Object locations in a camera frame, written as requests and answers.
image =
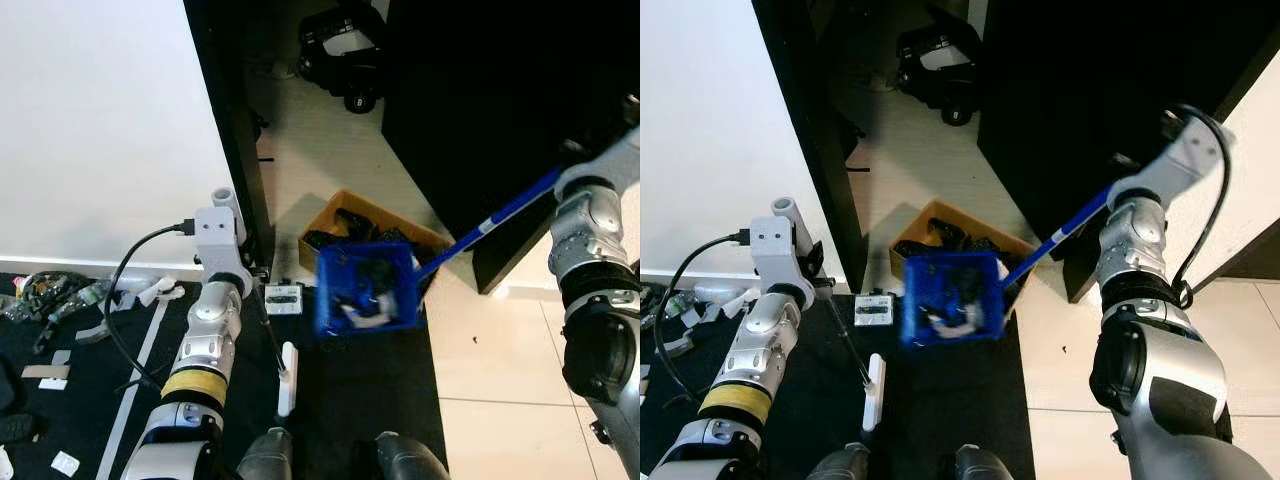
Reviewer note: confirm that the black door frame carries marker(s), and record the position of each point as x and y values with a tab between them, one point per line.
800	100
225	100

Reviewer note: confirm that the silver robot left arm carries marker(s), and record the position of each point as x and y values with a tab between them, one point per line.
765	340
215	330

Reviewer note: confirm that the black door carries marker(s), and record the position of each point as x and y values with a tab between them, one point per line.
1060	80
480	100

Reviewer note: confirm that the black wheeled device white top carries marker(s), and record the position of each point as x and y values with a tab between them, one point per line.
340	60
940	70

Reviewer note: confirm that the dark crumpled plastic wrapper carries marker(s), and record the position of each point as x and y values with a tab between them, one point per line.
45	290

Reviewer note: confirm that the dark grey robot left leg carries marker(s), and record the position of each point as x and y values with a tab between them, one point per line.
265	460
845	465

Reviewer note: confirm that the open cardboard box black items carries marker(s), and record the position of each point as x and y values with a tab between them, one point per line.
1005	240
415	232

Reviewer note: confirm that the brown cardboard strip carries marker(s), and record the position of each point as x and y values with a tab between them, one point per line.
45	371

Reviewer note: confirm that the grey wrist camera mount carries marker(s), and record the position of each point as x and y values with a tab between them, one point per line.
778	250
218	245
610	165
1185	165

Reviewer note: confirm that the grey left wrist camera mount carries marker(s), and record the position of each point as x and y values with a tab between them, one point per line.
778	250
218	245

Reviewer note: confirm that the dark grey robot right leg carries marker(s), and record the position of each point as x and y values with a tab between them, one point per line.
975	465
410	460

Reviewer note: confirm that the white tape strip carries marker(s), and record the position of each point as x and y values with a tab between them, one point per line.
140	350

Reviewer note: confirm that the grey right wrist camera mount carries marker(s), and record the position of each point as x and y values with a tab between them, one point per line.
1185	165
610	165

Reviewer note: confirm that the dark grey robot leg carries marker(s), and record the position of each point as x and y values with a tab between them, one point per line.
410	460
975	465
265	460
845	465

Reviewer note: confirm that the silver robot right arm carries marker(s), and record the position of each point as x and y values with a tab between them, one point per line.
1135	240
590	230

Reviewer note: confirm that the black floor mat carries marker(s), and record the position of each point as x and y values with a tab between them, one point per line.
360	400
950	400

